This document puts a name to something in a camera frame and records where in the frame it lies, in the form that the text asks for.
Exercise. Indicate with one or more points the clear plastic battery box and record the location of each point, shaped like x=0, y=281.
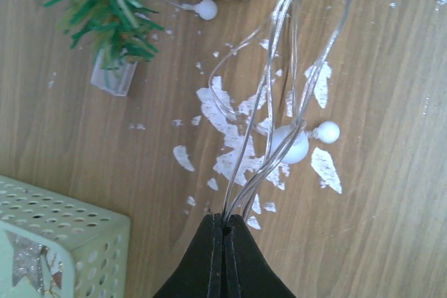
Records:
x=117, y=80

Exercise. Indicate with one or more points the pale green perforated basket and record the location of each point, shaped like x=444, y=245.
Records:
x=86, y=247

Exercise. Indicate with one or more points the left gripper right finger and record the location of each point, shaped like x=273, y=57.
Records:
x=246, y=272

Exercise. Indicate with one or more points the white ball string lights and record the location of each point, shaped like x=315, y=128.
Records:
x=268, y=131

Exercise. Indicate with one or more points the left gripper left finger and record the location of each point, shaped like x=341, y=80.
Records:
x=199, y=271

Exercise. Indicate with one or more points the small green christmas tree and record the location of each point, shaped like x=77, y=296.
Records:
x=104, y=5

